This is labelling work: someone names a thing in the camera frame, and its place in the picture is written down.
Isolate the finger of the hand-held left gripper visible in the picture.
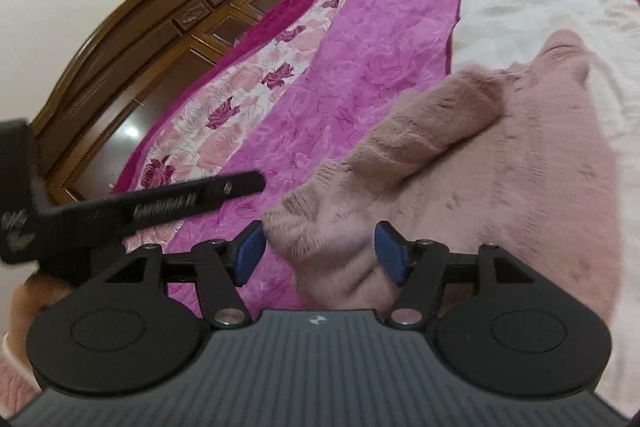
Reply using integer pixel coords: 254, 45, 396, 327
42, 171, 267, 249

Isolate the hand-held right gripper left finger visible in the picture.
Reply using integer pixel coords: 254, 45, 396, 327
102, 221, 267, 328

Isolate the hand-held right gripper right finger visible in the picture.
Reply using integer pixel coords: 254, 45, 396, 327
374, 221, 539, 328

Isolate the pink knit sweater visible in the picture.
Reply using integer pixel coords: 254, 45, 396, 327
262, 29, 624, 324

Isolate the person's left forearm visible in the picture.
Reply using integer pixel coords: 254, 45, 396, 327
0, 331, 42, 409

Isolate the person's left hand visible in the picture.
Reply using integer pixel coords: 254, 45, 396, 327
9, 274, 77, 349

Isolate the carved wooden headboard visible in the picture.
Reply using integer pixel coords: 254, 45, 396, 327
29, 0, 337, 204

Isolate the magenta and white floral bedspread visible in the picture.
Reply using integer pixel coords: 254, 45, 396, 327
110, 0, 640, 414

